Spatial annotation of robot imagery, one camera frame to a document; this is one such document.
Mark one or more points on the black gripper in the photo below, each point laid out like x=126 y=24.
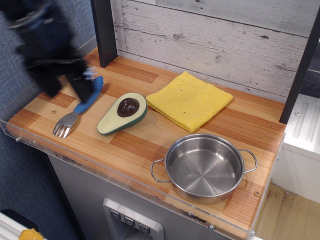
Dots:
x=48 y=53

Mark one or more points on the blue handled metal fork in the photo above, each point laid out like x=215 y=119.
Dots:
x=65 y=124

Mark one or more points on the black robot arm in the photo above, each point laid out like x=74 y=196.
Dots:
x=31 y=11

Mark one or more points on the yellow folded towel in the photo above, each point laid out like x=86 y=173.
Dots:
x=188 y=101

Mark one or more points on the toy avocado half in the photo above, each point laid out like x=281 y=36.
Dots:
x=128 y=110

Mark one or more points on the clear acrylic table guard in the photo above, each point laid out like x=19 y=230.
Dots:
x=249 y=121

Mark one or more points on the grey cabinet with dispenser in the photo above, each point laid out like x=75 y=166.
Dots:
x=107 y=209

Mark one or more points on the yellow tape object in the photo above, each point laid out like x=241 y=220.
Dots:
x=30 y=234

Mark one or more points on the stainless steel pot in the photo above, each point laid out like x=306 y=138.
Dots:
x=204 y=168

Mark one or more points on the white appliance at right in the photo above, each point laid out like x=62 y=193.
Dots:
x=297 y=168

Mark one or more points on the black vertical post left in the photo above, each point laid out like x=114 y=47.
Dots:
x=104 y=31

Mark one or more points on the black vertical post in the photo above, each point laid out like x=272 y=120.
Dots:
x=303 y=67
x=104 y=31

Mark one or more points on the black vertical post right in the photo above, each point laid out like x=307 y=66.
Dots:
x=303 y=67

